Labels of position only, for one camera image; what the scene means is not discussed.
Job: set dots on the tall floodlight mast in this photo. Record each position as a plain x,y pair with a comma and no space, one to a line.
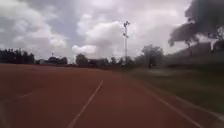
126,36

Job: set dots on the round dark tree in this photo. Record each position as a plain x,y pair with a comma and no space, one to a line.
151,55

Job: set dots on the white painted lane lines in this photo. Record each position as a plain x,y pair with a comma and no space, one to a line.
86,105

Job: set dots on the red running track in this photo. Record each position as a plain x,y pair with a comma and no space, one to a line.
50,96

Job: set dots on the grass strip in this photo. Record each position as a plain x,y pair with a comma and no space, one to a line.
193,85

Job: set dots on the row of distant trees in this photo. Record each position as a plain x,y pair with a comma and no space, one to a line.
16,56

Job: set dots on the large dark tree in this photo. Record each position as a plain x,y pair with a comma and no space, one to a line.
203,20

